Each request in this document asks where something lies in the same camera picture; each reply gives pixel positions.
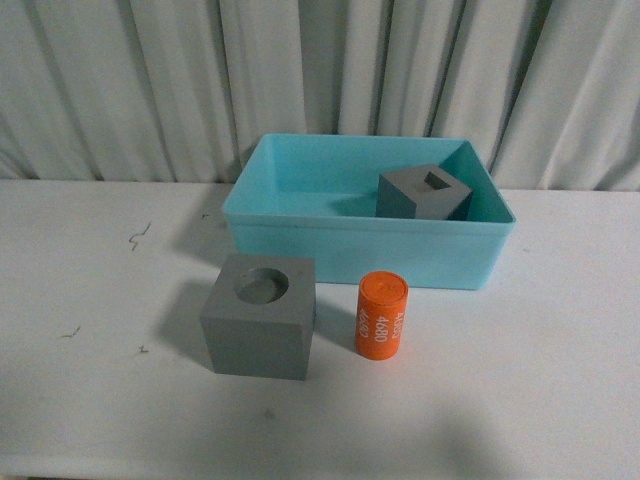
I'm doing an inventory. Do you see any gray block with square hole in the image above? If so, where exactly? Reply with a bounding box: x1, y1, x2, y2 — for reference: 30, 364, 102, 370
375, 164, 473, 221

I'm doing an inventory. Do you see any pale gray-green curtain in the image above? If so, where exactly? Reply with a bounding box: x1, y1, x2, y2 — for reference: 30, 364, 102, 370
1, 1, 639, 191

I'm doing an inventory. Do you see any gray block with round hole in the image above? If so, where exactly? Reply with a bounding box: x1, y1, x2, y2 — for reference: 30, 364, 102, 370
200, 254, 316, 380

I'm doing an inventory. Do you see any light blue plastic box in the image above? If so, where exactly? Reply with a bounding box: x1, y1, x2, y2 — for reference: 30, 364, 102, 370
222, 134, 516, 290

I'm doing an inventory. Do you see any orange cylinder with white numbers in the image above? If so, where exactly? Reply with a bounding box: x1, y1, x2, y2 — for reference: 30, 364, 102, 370
355, 271, 409, 361

